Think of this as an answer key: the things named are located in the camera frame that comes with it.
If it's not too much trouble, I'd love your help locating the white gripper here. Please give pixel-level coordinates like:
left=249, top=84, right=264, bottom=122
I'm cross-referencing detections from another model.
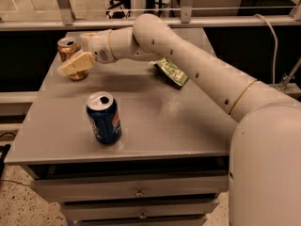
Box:
left=57, top=30, right=117, bottom=76

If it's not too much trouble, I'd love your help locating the orange soda can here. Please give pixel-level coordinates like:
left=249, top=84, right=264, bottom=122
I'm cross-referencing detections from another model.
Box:
left=57, top=37, right=88, bottom=81

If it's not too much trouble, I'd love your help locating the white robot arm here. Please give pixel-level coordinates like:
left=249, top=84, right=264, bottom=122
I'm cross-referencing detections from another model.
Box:
left=57, top=14, right=301, bottom=226

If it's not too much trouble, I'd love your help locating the blue Pepsi can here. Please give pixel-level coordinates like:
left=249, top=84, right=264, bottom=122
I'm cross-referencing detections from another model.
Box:
left=86, top=91, right=121, bottom=145

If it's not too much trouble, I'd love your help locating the metal window railing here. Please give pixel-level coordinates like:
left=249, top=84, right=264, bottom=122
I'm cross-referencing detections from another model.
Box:
left=0, top=0, right=301, bottom=31

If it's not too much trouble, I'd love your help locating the green chip bag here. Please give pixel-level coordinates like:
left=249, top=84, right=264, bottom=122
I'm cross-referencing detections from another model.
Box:
left=154, top=57, right=188, bottom=89

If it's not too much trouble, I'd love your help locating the top grey drawer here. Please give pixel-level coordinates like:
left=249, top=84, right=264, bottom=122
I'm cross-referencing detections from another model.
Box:
left=30, top=173, right=228, bottom=202

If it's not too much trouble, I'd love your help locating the grey drawer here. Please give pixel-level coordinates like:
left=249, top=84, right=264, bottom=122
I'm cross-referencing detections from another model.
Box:
left=30, top=173, right=228, bottom=202
left=61, top=199, right=219, bottom=220

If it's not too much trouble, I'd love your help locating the grey drawer cabinet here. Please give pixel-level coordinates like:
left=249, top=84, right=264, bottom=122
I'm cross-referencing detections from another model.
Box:
left=7, top=60, right=235, bottom=226

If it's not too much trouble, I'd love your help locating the middle grey drawer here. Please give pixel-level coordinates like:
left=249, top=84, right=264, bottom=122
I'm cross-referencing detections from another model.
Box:
left=61, top=199, right=219, bottom=220

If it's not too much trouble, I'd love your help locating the black floor cable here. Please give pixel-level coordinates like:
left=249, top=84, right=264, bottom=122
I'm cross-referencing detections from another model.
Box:
left=0, top=132, right=32, bottom=188

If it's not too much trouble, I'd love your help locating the white cable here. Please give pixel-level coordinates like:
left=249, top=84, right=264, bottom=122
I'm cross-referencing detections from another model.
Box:
left=253, top=13, right=279, bottom=88

